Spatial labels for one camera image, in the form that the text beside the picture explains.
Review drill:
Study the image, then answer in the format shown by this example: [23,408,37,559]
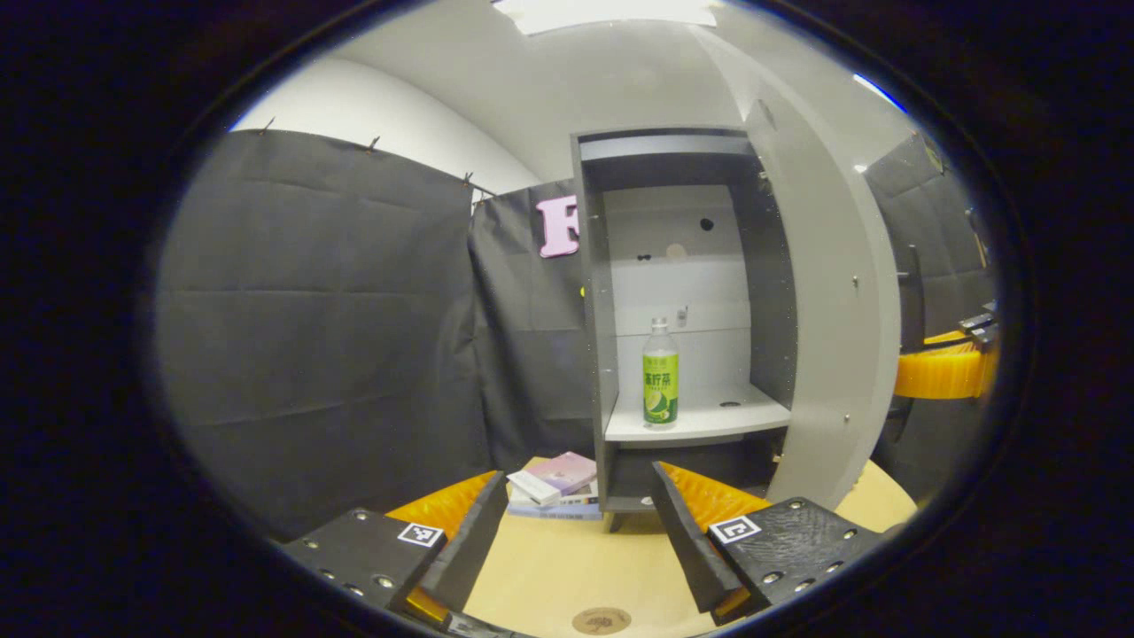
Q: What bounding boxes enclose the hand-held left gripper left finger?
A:
[283,470,510,626]

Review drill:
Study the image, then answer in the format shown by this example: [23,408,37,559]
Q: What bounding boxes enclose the long ceiling light strip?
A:
[853,74,906,113]

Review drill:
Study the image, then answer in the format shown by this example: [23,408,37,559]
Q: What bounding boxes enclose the green label bottle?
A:
[642,317,681,429]

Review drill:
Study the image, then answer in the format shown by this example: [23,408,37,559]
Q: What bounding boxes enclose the blue book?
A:
[507,499,603,521]

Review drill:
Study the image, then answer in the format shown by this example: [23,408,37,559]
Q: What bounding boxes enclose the round brown coaster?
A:
[571,607,633,636]

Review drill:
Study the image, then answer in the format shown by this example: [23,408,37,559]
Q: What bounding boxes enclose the large ceiling light panel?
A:
[492,0,718,35]

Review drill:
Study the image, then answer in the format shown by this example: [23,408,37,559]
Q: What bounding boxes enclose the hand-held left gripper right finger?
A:
[651,461,887,626]

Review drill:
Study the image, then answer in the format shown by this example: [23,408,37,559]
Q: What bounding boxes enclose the pink book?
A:
[507,452,599,506]

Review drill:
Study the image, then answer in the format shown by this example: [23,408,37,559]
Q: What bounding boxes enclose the grey cabinet door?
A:
[689,25,928,513]

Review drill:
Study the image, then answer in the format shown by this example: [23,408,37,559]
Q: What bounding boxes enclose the black backdrop cloth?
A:
[155,128,998,541]

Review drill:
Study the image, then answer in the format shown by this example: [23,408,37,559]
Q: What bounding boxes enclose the dark grey cabinet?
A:
[571,128,798,533]

